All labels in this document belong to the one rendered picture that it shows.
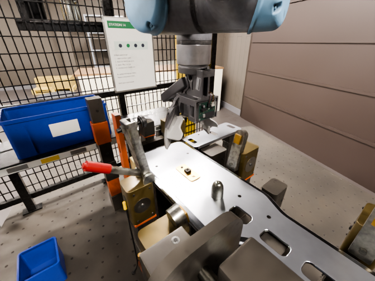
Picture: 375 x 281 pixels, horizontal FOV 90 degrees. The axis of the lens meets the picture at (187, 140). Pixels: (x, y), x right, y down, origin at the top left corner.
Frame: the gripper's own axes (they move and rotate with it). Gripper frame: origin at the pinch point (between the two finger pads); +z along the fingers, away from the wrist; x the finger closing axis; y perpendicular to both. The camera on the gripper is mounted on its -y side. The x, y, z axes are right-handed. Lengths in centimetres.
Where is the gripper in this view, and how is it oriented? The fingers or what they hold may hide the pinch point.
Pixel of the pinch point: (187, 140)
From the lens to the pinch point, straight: 53.0
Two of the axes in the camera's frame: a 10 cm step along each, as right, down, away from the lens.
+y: 6.1, 3.8, -6.9
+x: 7.9, -2.9, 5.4
